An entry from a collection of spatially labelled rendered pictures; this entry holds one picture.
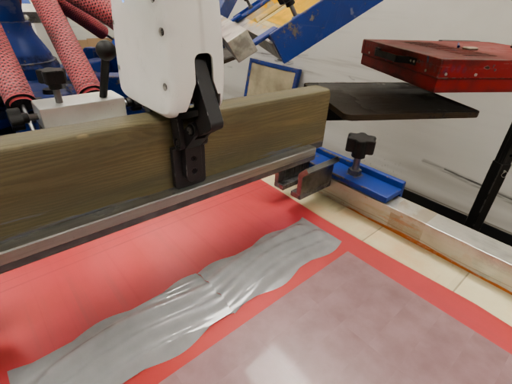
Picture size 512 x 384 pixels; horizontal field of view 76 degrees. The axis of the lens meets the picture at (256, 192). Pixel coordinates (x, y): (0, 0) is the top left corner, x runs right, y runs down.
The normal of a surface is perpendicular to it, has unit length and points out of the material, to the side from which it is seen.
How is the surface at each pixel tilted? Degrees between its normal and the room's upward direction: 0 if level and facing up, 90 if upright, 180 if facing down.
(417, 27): 90
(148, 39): 88
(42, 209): 90
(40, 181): 90
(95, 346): 31
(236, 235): 0
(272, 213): 0
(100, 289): 0
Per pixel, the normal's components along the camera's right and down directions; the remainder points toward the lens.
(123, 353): 0.34, -0.58
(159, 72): -0.70, 0.32
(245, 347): 0.04, -0.86
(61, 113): 0.66, 0.41
